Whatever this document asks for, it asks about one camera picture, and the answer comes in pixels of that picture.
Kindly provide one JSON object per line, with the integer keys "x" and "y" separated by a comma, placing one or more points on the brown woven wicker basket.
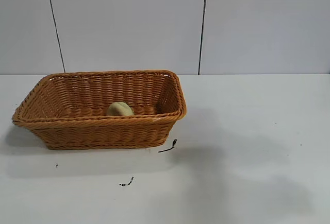
{"x": 103, "y": 131}

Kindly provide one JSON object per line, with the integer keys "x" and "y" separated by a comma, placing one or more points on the yellow-green potato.
{"x": 120, "y": 109}

